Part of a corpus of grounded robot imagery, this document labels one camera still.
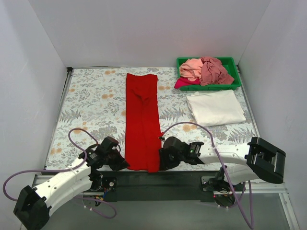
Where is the dusty pink t shirt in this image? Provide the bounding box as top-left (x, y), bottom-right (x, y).
top-left (200, 57), bottom-right (234, 86)

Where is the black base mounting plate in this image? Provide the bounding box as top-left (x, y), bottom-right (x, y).
top-left (103, 171), bottom-right (217, 202)

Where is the peach t shirt in bin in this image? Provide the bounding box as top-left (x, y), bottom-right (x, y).
top-left (179, 58), bottom-right (203, 82)

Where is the folded white t shirt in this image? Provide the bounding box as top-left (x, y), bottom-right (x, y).
top-left (187, 90), bottom-right (246, 127)

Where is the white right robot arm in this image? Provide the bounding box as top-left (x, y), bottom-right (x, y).
top-left (159, 137), bottom-right (286, 193)

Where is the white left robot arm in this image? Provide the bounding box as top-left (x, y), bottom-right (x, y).
top-left (13, 137), bottom-right (129, 230)

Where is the aluminium frame rail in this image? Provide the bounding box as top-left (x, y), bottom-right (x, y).
top-left (32, 175), bottom-right (288, 195)

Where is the magenta t shirt in bin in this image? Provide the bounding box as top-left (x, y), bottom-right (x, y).
top-left (174, 77), bottom-right (200, 89)

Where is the green plastic bin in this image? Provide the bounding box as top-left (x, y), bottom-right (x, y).
top-left (174, 57), bottom-right (241, 91)

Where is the red t shirt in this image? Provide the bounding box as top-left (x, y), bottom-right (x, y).
top-left (125, 73), bottom-right (161, 173)

